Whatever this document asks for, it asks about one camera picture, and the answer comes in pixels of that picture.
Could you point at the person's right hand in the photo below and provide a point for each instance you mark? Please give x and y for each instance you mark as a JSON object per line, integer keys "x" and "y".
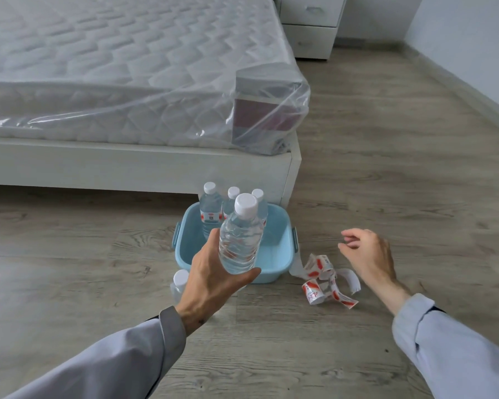
{"x": 372, "y": 255}

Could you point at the person's left hand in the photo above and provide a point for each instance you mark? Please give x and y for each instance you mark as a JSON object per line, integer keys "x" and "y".
{"x": 203, "y": 282}

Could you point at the person's right thumb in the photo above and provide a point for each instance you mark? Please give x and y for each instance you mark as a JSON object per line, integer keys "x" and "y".
{"x": 349, "y": 245}

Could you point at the person's left thumb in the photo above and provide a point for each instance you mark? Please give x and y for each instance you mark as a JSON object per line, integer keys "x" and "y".
{"x": 244, "y": 275}

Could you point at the clear unlabelled water bottle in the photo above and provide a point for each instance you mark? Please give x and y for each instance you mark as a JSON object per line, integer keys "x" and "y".
{"x": 179, "y": 284}
{"x": 241, "y": 236}

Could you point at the person's right forearm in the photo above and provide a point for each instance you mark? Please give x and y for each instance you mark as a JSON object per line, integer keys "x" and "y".
{"x": 445, "y": 340}

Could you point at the person's left forearm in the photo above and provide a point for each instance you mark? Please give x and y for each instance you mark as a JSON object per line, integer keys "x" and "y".
{"x": 108, "y": 361}

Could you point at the peeled red white bottle label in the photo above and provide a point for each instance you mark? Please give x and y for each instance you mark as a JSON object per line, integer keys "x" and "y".
{"x": 318, "y": 265}
{"x": 345, "y": 292}
{"x": 320, "y": 292}

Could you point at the light blue plastic basin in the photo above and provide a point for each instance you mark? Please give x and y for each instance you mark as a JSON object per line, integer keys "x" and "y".
{"x": 270, "y": 249}

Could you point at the labelled water bottle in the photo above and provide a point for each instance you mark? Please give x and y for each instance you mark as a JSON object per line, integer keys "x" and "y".
{"x": 230, "y": 203}
{"x": 261, "y": 205}
{"x": 210, "y": 211}

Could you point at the white bedside drawer cabinet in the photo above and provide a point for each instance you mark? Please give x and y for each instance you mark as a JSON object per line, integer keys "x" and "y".
{"x": 312, "y": 24}

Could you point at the plastic-wrapped white quilted mattress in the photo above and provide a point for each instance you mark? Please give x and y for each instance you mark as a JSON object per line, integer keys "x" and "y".
{"x": 141, "y": 66}

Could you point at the white wooden bed frame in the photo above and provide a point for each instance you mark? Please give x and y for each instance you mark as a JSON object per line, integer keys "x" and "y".
{"x": 149, "y": 166}

